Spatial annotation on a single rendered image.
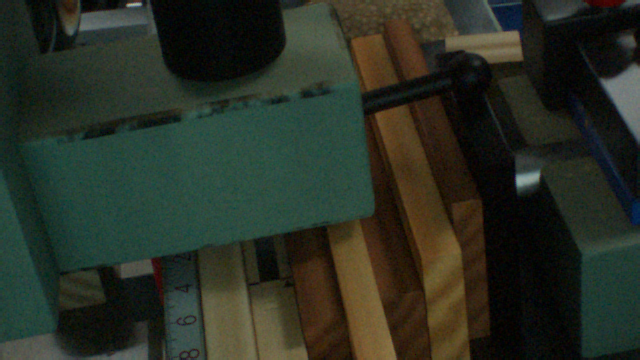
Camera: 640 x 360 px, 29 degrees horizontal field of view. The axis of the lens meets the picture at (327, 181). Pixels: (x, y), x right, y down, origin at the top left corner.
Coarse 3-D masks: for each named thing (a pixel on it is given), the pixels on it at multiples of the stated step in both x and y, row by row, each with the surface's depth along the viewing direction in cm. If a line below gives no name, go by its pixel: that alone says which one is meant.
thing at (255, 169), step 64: (64, 64) 53; (128, 64) 52; (320, 64) 50; (64, 128) 49; (128, 128) 49; (192, 128) 49; (256, 128) 50; (320, 128) 50; (64, 192) 50; (128, 192) 51; (192, 192) 51; (256, 192) 51; (320, 192) 52; (64, 256) 52; (128, 256) 52
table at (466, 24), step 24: (456, 0) 80; (480, 0) 80; (456, 24) 78; (480, 24) 78; (432, 48) 76; (432, 72) 74; (528, 264) 59; (528, 288) 58; (528, 312) 57; (552, 312) 57; (504, 336) 56; (528, 336) 56; (552, 336) 55
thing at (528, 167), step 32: (448, 64) 57; (448, 96) 55; (480, 96) 54; (480, 128) 52; (480, 160) 51; (512, 160) 50; (544, 160) 56; (480, 192) 51; (512, 192) 51; (512, 224) 52; (512, 256) 53; (512, 288) 54; (512, 320) 56
